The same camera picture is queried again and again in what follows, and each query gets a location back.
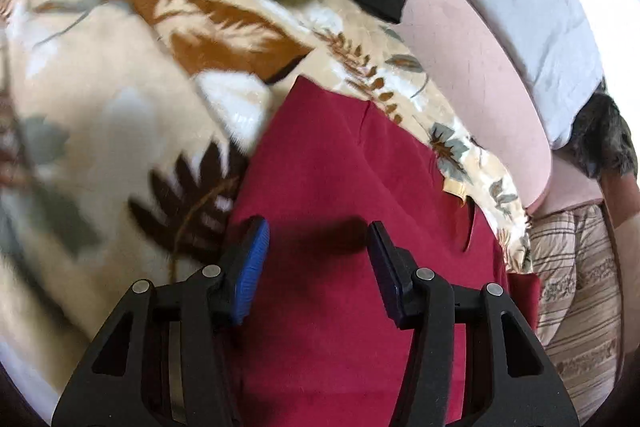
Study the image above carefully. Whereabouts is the dark furry cushion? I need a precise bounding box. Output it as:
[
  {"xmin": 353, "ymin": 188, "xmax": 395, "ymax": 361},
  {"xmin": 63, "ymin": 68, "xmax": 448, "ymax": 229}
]
[{"xmin": 566, "ymin": 83, "xmax": 638, "ymax": 179}]

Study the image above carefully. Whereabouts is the striped beige quilt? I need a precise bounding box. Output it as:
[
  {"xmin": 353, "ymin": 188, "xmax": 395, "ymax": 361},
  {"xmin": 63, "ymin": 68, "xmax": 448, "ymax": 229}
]
[{"xmin": 529, "ymin": 205, "xmax": 622, "ymax": 423}]

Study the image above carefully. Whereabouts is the cream leaf-print fleece blanket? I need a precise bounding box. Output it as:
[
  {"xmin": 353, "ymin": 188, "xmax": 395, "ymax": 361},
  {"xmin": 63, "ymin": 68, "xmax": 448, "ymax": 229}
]
[{"xmin": 1, "ymin": 0, "xmax": 530, "ymax": 419}]

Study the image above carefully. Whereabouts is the pink bed sheet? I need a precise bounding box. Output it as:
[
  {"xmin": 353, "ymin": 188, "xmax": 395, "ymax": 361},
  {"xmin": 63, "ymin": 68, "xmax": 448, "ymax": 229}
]
[{"xmin": 396, "ymin": 0, "xmax": 603, "ymax": 218}]

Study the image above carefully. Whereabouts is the pink brown headboard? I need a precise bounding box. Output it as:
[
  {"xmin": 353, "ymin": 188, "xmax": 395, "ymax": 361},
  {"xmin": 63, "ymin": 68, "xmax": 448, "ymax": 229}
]
[{"xmin": 600, "ymin": 170, "xmax": 640, "ymax": 353}]

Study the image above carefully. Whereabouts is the red garment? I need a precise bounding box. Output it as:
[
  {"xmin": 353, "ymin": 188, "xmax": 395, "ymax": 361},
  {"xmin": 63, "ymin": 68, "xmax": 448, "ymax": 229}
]
[{"xmin": 231, "ymin": 78, "xmax": 540, "ymax": 426}]

